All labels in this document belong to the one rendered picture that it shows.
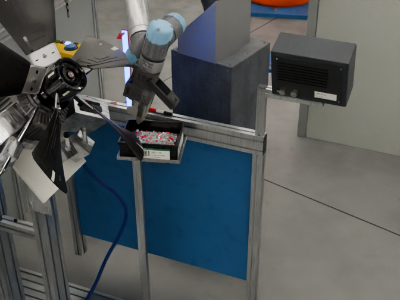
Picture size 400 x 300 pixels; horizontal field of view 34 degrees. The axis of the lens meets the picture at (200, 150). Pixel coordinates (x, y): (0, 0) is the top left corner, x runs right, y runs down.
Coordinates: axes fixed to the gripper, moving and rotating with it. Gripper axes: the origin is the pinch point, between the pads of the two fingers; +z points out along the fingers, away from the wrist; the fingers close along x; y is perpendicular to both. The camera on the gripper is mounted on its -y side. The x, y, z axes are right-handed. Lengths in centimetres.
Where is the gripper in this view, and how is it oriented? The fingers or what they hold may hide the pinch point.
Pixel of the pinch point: (141, 121)
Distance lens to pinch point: 216.6
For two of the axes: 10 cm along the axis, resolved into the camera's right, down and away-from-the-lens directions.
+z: -2.8, 7.5, 6.0
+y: -8.8, -4.4, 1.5
